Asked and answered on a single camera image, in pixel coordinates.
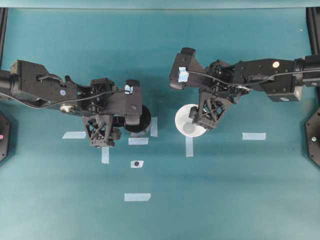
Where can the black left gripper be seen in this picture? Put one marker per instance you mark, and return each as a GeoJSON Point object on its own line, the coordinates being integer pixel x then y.
{"type": "Point", "coordinates": [96, 124]}

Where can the tape patch with dark dot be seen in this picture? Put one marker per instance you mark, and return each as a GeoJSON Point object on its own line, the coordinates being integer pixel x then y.
{"type": "Point", "coordinates": [136, 164]}

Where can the blue tape strip right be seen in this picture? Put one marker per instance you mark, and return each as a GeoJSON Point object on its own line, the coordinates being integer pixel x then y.
{"type": "Point", "coordinates": [254, 136]}

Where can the black plastic cup holder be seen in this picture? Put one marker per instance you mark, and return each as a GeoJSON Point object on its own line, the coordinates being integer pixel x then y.
{"type": "Point", "coordinates": [144, 121]}

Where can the blue tape strip bottom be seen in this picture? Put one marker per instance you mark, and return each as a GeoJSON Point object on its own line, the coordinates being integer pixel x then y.
{"type": "Point", "coordinates": [137, 197]}

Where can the black frame rail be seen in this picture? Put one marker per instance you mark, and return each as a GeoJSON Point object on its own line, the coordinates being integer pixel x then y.
{"type": "Point", "coordinates": [3, 24]}
{"type": "Point", "coordinates": [313, 27]}

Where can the blue vertical tape left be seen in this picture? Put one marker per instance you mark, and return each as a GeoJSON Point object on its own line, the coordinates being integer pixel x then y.
{"type": "Point", "coordinates": [105, 155]}

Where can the blue tape strip far left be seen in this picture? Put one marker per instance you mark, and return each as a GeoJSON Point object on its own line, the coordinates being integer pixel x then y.
{"type": "Point", "coordinates": [74, 135]}

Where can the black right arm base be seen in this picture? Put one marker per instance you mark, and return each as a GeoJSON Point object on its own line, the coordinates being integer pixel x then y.
{"type": "Point", "coordinates": [312, 131]}

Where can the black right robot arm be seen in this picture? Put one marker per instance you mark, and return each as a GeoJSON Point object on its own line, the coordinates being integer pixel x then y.
{"type": "Point", "coordinates": [283, 79]}

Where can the blue tape strip centre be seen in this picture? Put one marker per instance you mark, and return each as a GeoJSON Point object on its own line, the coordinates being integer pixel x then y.
{"type": "Point", "coordinates": [138, 141]}

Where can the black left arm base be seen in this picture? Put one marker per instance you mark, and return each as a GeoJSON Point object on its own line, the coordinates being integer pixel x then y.
{"type": "Point", "coordinates": [5, 134]}

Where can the black left frame rail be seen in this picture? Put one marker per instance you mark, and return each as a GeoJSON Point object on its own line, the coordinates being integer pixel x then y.
{"type": "Point", "coordinates": [3, 24]}

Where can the blue vertical tape by holder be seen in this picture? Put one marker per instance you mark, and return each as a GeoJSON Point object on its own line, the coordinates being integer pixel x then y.
{"type": "Point", "coordinates": [154, 127]}

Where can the blue vertical tape under cup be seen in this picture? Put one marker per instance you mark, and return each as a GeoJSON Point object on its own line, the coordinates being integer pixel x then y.
{"type": "Point", "coordinates": [189, 147]}

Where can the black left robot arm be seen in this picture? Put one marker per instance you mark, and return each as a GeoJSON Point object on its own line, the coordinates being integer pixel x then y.
{"type": "Point", "coordinates": [33, 86]}

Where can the white paper cup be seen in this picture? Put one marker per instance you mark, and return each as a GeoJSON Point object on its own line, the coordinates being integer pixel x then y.
{"type": "Point", "coordinates": [184, 124]}

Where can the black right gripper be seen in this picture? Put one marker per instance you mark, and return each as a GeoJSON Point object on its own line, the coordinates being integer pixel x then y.
{"type": "Point", "coordinates": [229, 83]}

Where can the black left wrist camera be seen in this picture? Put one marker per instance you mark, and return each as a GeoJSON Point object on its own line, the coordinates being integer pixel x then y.
{"type": "Point", "coordinates": [127, 104]}

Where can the blue tape strip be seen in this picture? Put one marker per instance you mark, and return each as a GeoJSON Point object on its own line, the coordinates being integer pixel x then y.
{"type": "Point", "coordinates": [137, 197]}
{"type": "Point", "coordinates": [138, 141]}
{"type": "Point", "coordinates": [254, 136]}
{"type": "Point", "coordinates": [74, 135]}

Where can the black right frame rail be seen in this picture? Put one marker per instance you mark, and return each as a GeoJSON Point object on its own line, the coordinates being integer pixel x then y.
{"type": "Point", "coordinates": [313, 27]}

